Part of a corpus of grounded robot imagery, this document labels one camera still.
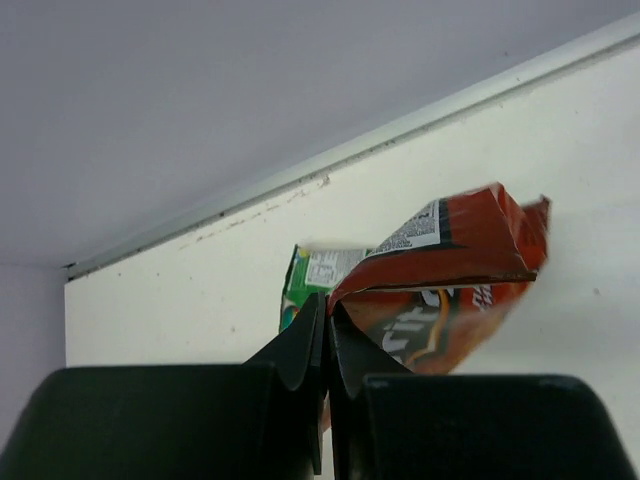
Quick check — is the dark red chip bag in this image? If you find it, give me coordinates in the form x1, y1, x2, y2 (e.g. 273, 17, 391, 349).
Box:
327, 183, 552, 377

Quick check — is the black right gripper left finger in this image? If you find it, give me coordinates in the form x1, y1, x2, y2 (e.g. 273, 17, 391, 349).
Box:
1, 294, 326, 479

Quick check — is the green snack bag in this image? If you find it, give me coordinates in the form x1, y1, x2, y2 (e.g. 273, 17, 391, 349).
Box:
279, 245, 372, 332

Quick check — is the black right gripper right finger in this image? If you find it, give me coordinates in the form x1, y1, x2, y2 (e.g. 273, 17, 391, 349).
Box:
327, 306, 636, 479

